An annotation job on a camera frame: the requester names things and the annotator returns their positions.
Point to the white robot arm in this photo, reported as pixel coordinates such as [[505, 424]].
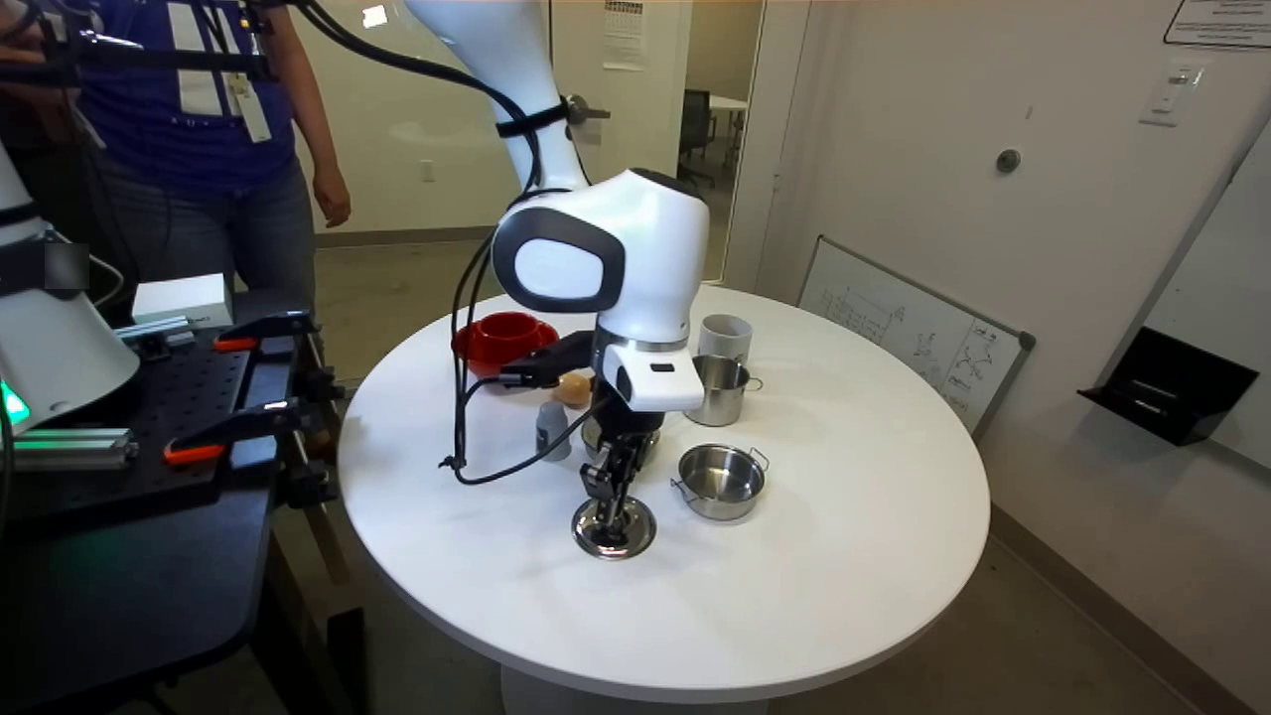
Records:
[[650, 250]]

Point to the framed wall sign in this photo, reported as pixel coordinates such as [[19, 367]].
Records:
[[1216, 20]]

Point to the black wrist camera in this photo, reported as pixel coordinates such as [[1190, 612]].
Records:
[[558, 360]]

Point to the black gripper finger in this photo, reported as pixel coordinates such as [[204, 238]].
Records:
[[634, 495], [596, 502]]

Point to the small steel pot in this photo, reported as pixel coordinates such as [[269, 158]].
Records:
[[719, 393]]

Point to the white wall switch plate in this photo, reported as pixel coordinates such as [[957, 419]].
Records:
[[1174, 97]]

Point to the small steel bowl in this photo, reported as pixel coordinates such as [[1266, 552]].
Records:
[[637, 538]]

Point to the silver aluminium rail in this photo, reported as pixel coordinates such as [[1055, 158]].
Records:
[[74, 445]]

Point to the person's left forearm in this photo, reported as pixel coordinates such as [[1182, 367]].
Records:
[[321, 122]]

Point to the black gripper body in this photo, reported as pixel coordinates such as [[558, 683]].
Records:
[[624, 442]]

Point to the black handheld controller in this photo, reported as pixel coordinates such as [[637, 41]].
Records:
[[86, 36]]

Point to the person in purple shirt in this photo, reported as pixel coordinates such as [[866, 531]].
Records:
[[162, 133]]

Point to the leaning whiteboard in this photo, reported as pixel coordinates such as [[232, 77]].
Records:
[[916, 331]]

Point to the black perforated board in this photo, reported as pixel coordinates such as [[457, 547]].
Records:
[[172, 391], [131, 597]]

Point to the red bowl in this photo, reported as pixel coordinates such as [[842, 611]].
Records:
[[497, 343]]

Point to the person's left hand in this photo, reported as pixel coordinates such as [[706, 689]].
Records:
[[335, 195]]

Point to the person's right hand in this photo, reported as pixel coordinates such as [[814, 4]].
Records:
[[19, 36]]

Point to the white id badge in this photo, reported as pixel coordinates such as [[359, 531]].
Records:
[[246, 105]]

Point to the paper notice on door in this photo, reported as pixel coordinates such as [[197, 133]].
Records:
[[624, 35]]

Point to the orange and black bar clamp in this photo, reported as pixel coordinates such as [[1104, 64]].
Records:
[[237, 343], [197, 454]]

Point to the round dark wall knob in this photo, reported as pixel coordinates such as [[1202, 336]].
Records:
[[1008, 159]]

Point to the black wall tray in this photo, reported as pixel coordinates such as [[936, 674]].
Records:
[[1174, 384]]

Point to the white box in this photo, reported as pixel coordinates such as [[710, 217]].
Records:
[[179, 298]]

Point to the white wall outlet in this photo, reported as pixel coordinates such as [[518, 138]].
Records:
[[425, 171]]

